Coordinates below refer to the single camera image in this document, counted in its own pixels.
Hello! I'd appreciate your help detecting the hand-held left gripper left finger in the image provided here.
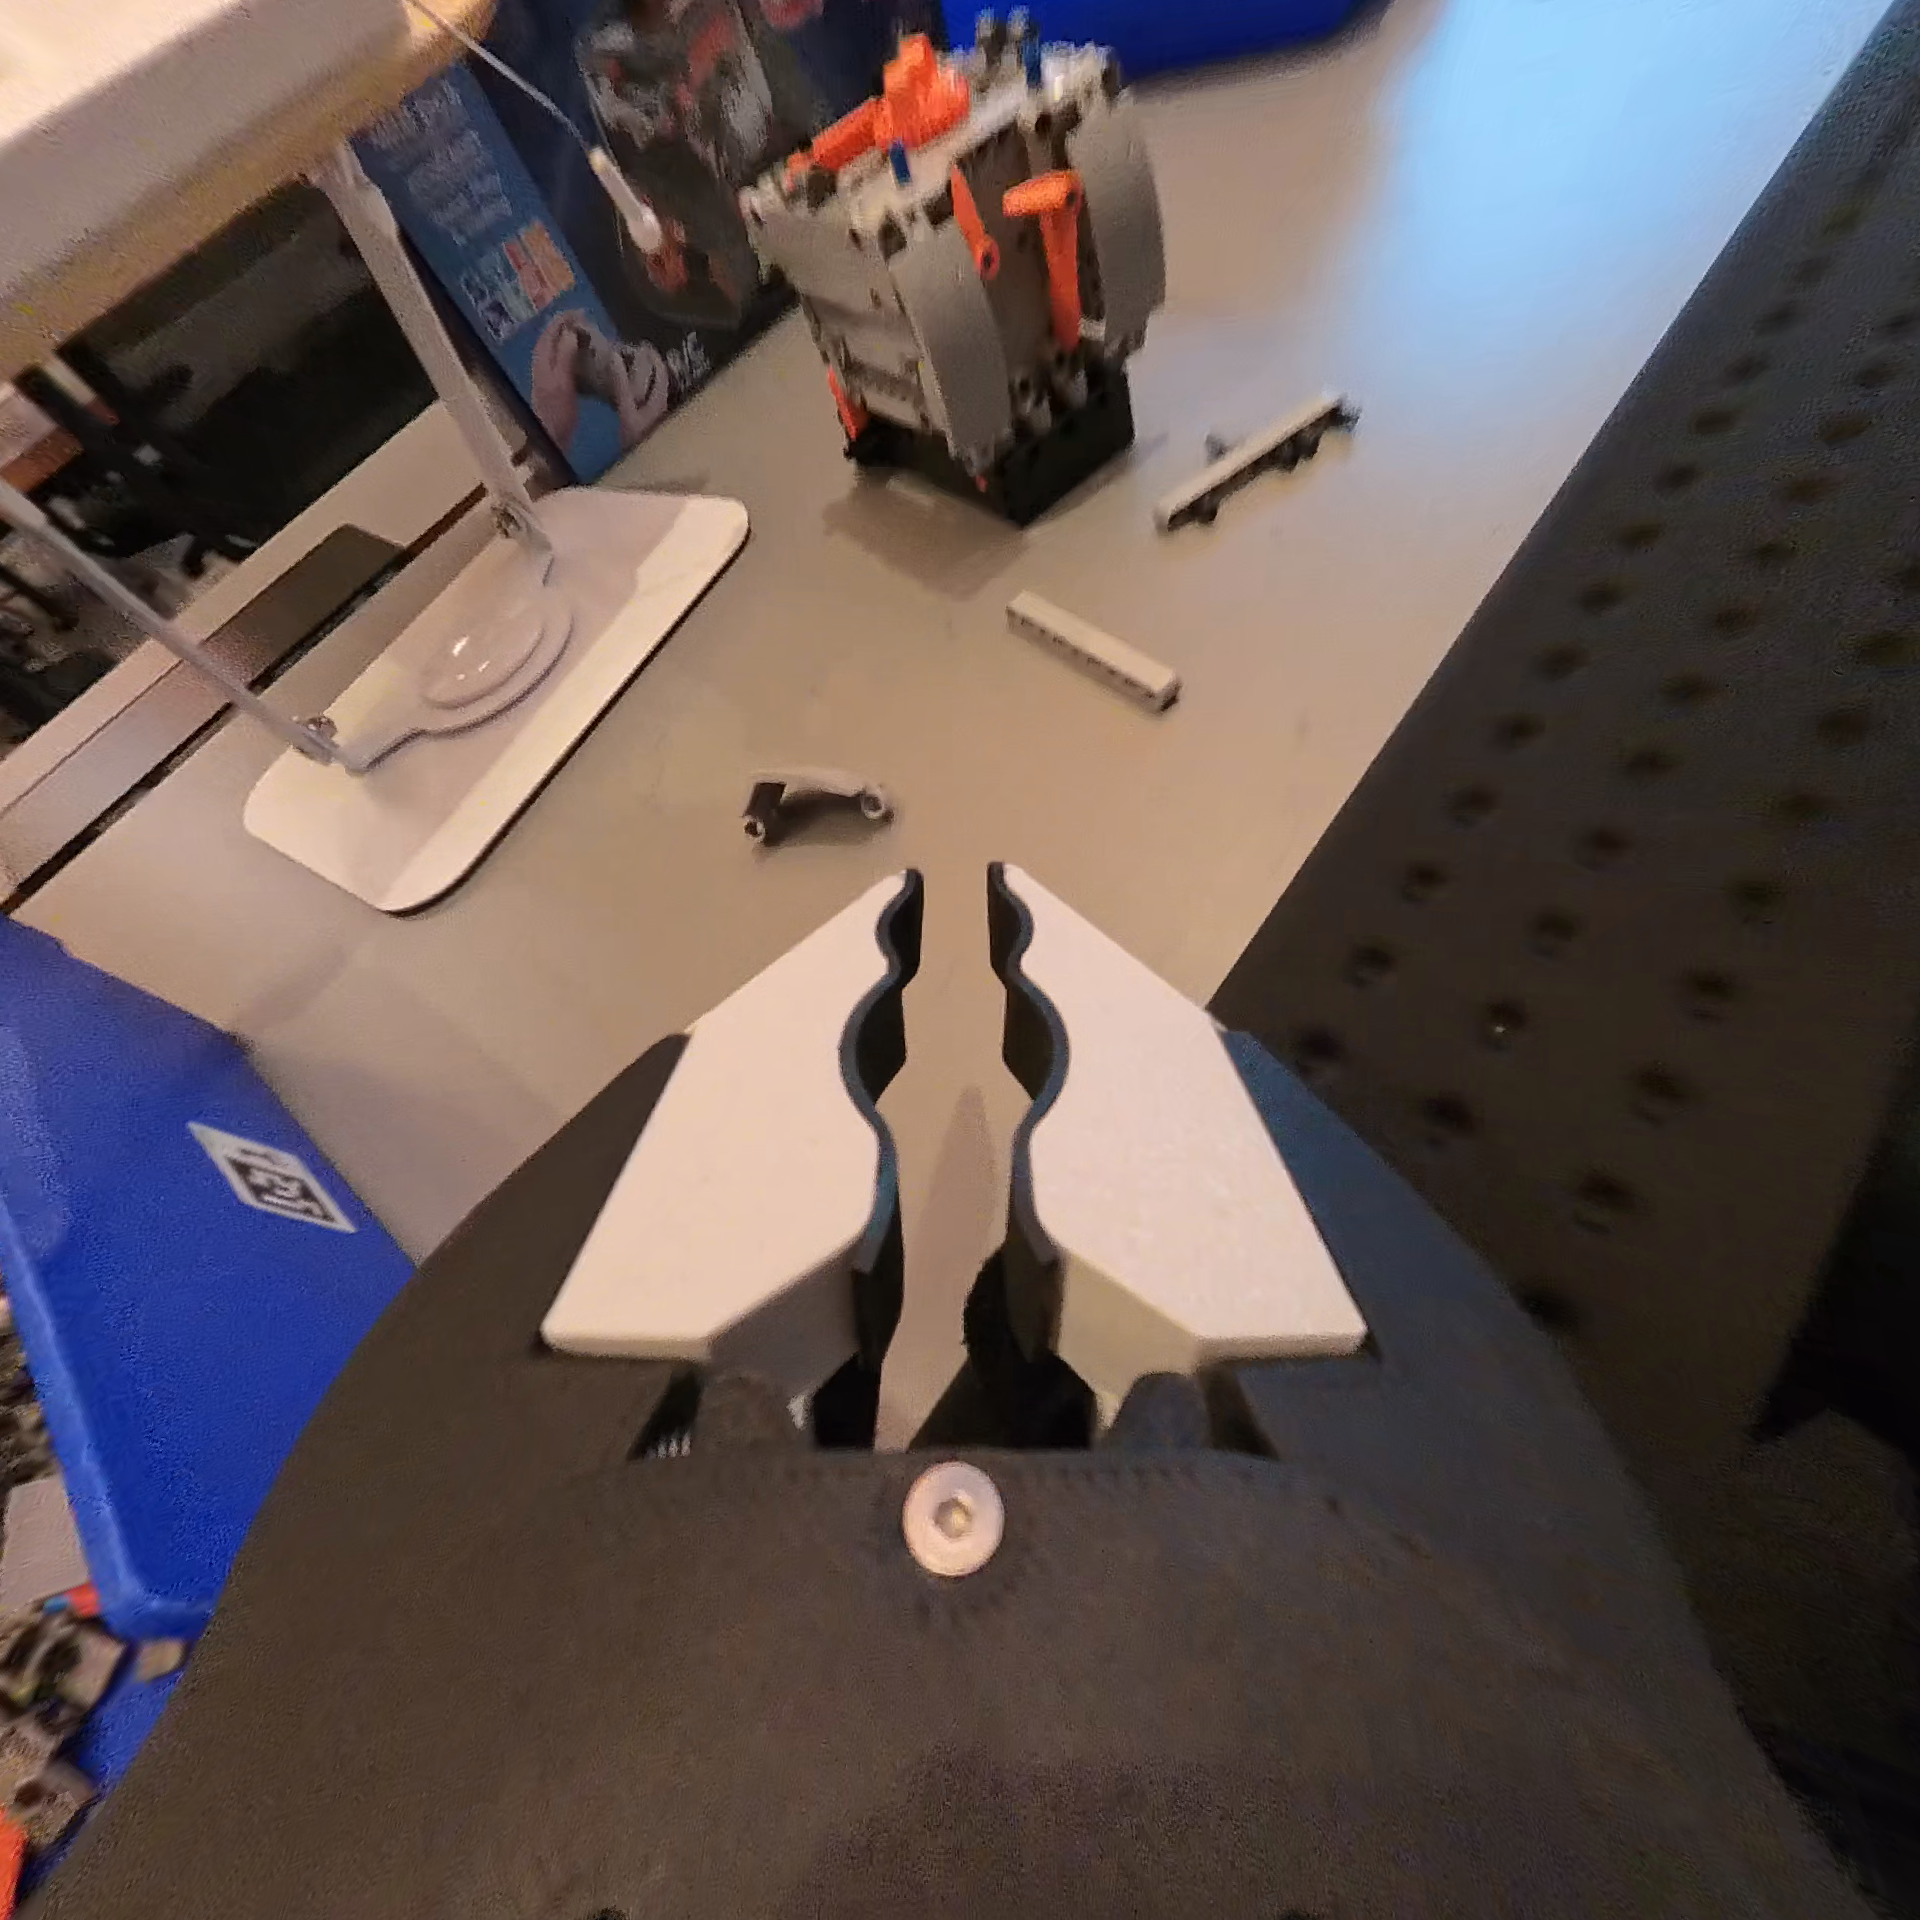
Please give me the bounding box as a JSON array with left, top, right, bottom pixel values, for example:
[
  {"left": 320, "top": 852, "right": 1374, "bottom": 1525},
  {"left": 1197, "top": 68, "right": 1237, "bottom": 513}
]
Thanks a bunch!
[{"left": 536, "top": 865, "right": 928, "bottom": 1451}]

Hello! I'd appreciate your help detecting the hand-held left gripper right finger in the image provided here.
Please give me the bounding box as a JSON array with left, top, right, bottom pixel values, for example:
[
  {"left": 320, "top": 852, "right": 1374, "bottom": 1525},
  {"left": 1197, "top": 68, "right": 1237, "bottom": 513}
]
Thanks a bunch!
[{"left": 983, "top": 859, "right": 1374, "bottom": 1451}]

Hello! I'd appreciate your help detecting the blue tagged parts bin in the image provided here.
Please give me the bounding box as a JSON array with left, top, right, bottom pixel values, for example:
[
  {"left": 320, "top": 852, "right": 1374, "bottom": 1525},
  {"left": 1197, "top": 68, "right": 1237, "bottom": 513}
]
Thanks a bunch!
[{"left": 0, "top": 911, "right": 417, "bottom": 1920}]

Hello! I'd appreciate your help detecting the long grey beam with pins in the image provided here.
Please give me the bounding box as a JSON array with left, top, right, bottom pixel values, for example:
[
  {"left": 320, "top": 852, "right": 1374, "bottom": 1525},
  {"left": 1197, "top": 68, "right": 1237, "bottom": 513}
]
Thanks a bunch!
[{"left": 1150, "top": 390, "right": 1365, "bottom": 533}]

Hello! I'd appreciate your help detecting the grey orange toy model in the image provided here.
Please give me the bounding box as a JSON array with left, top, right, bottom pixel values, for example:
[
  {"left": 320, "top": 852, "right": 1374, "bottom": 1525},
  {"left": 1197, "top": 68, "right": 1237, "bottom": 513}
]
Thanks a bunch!
[{"left": 737, "top": 11, "right": 1172, "bottom": 531}]

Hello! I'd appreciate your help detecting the small grey curved panel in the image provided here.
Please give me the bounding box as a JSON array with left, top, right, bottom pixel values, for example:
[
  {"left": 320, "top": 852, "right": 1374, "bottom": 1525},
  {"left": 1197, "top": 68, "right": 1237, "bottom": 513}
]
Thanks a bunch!
[{"left": 741, "top": 767, "right": 899, "bottom": 851}]

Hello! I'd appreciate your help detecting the short grey beam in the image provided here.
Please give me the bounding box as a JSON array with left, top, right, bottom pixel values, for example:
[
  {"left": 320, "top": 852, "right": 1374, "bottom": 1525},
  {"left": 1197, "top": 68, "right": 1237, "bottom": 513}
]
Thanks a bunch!
[{"left": 1006, "top": 590, "right": 1183, "bottom": 713}]

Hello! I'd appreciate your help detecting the black perforated mat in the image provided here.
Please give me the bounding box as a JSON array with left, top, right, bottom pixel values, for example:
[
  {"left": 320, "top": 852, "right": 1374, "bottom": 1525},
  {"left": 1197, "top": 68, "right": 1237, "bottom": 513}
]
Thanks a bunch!
[{"left": 1206, "top": 0, "right": 1920, "bottom": 1920}]

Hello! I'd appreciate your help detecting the pile of grey toy parts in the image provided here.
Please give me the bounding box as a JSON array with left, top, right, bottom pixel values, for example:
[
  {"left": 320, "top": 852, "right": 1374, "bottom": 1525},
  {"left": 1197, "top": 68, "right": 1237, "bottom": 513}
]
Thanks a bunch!
[{"left": 0, "top": 1289, "right": 196, "bottom": 1862}]

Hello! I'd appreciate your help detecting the blue picture box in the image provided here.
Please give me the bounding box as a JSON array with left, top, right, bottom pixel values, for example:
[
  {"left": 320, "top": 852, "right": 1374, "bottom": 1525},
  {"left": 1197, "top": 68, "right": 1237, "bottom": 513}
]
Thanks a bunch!
[{"left": 350, "top": 65, "right": 671, "bottom": 485}]

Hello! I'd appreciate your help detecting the blue plastic bin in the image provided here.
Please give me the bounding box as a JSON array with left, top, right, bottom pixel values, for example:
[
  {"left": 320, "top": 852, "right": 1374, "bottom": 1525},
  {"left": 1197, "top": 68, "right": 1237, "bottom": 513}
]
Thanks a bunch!
[{"left": 940, "top": 0, "right": 1359, "bottom": 80}]

